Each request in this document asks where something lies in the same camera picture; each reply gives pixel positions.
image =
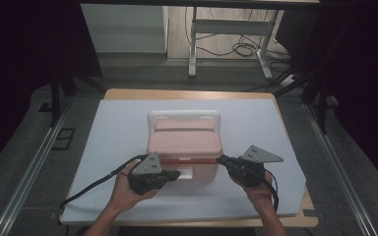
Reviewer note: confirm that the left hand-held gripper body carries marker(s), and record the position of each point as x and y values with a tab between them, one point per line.
146	180

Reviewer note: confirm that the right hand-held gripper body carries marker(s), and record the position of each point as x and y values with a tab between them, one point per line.
249	170

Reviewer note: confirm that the person's left hand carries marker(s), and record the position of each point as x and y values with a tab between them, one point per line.
123	190

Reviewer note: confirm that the person's right hand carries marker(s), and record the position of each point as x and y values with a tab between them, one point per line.
259	195

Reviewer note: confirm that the person's dark clothing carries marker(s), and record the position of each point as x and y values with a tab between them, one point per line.
183	232

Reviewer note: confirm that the wooden table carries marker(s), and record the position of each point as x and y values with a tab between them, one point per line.
190	94

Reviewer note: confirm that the black metal stand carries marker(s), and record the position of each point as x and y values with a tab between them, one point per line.
321	105
55	98

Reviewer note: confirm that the white power strip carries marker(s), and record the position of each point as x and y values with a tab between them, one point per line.
288	80

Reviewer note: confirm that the dark curtain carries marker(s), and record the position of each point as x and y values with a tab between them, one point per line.
19	65
364	82

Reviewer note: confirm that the white cabinet panel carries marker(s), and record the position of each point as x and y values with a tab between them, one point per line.
124	29

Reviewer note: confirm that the black floor socket frame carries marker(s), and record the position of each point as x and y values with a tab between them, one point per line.
64	139

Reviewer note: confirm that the aluminium floor rail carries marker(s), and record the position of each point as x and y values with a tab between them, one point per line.
29	173
341	180

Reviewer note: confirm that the white metal desk frame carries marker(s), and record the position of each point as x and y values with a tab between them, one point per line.
229	27

